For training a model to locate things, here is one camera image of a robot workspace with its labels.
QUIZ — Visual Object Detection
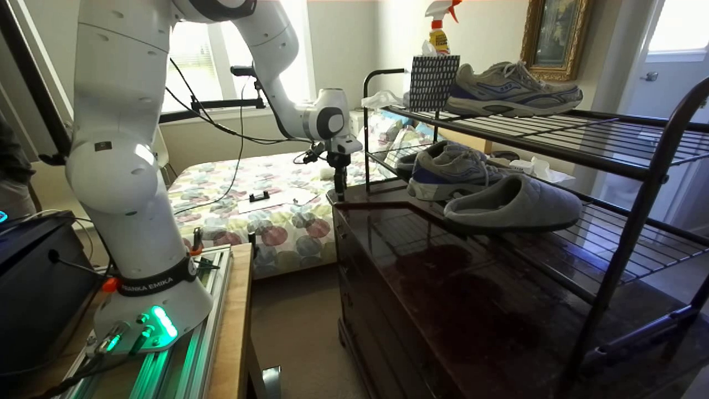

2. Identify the white door with knob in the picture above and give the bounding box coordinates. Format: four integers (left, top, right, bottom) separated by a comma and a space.
633, 0, 709, 120

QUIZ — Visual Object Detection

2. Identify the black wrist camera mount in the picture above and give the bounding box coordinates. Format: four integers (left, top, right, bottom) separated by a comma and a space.
299, 141, 331, 165

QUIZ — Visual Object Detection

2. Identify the black metal shoe rack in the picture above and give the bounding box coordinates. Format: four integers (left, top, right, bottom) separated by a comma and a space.
360, 67, 709, 399

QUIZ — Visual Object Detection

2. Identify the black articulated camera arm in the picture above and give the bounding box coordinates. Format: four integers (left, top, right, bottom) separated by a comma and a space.
158, 72, 268, 123

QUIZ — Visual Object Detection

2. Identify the patterned tissue box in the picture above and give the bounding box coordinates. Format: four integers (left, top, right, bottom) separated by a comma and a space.
407, 52, 464, 113

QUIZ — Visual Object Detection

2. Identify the grey blue sneaker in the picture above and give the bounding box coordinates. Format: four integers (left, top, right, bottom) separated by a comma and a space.
446, 60, 586, 118
403, 139, 512, 204

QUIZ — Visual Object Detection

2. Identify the white crumpled cloth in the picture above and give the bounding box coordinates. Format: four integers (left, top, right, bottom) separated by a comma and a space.
361, 87, 410, 111

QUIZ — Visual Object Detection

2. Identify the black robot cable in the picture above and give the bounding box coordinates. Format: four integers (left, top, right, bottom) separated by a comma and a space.
163, 56, 309, 196

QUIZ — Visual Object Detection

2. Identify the grey slipper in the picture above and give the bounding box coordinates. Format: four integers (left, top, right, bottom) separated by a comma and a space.
442, 172, 586, 233

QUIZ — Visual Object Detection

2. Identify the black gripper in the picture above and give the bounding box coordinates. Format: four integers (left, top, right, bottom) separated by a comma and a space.
327, 148, 355, 202

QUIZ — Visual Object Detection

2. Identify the gold framed picture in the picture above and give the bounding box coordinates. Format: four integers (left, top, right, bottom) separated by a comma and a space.
518, 0, 594, 82

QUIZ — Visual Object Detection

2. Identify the black control box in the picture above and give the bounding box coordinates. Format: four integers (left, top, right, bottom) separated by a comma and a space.
0, 207, 103, 375

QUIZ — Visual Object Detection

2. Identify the black diagonal bar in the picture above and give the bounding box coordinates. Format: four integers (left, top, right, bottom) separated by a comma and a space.
0, 0, 74, 165

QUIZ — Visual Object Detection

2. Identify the aluminium mounting plate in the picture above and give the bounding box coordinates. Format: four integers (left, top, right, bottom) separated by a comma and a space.
43, 245, 236, 399

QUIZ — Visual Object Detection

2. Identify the bright window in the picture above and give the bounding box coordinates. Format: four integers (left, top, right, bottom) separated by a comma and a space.
163, 0, 318, 113

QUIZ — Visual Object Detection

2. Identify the wooden table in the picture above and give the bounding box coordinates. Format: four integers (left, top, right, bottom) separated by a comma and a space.
206, 242, 257, 399

